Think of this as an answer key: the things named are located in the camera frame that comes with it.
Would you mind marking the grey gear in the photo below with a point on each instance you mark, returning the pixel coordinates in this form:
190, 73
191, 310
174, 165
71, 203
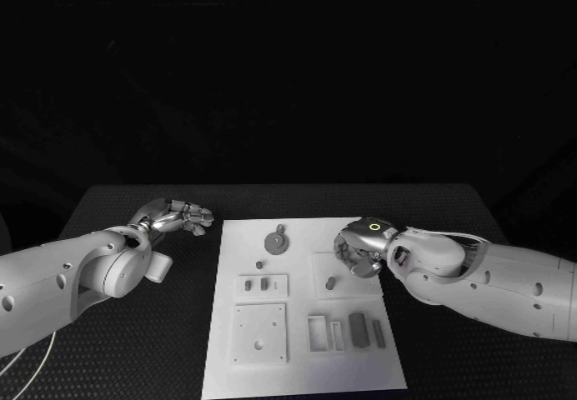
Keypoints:
276, 243

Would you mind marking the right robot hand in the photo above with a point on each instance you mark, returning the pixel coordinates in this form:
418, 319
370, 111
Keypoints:
361, 243

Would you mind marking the grey oval plug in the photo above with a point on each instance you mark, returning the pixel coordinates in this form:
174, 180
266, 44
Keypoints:
331, 282

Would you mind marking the grey block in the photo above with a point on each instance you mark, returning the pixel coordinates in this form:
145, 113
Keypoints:
263, 283

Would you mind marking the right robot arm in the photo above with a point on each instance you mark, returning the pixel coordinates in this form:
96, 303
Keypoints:
496, 281

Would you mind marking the thick long grey cylinder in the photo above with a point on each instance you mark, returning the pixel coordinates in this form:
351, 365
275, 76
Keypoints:
360, 330

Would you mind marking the white task board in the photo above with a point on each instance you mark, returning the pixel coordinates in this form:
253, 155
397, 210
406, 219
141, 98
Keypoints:
298, 312

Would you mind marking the thin long grey cylinder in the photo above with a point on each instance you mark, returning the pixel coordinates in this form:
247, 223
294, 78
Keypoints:
380, 334

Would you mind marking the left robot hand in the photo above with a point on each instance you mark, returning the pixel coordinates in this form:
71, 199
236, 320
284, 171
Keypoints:
185, 215

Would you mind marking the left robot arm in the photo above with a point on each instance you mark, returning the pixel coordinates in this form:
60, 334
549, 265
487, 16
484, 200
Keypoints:
50, 281

